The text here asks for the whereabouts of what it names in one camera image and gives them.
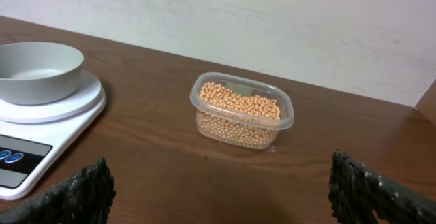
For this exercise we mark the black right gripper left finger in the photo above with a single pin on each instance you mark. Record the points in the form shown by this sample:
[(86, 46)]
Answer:
[(83, 198)]

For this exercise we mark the clear container of soybeans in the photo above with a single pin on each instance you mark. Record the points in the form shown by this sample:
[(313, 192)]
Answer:
[(240, 111)]

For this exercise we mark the grey round bowl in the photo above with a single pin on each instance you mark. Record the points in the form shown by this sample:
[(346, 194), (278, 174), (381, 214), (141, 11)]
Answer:
[(35, 73)]

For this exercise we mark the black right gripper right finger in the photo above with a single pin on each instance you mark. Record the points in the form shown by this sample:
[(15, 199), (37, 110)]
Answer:
[(359, 194)]

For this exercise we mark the white digital kitchen scale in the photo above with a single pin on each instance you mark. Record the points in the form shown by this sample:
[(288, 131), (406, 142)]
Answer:
[(34, 137)]

